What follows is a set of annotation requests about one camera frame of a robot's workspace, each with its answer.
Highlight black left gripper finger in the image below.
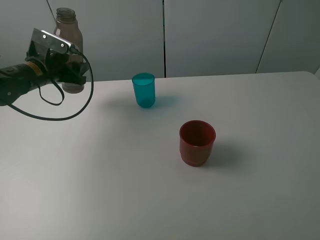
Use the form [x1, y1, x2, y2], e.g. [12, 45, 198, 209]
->
[58, 62, 88, 85]

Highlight red plastic cup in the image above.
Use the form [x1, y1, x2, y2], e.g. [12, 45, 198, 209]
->
[179, 120, 216, 167]

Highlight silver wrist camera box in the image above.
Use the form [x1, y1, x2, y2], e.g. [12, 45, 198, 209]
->
[31, 28, 80, 55]

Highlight clear smoky plastic bottle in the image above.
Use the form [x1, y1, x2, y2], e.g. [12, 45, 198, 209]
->
[53, 7, 85, 94]

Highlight black camera cable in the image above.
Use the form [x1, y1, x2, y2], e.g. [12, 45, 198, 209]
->
[0, 48, 95, 122]

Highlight teal translucent plastic cup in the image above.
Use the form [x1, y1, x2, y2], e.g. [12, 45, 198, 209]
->
[132, 73, 156, 108]

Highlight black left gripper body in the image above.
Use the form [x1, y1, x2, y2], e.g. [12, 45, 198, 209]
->
[24, 42, 75, 84]

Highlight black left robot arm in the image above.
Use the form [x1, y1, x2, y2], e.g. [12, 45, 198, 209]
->
[0, 42, 89, 106]

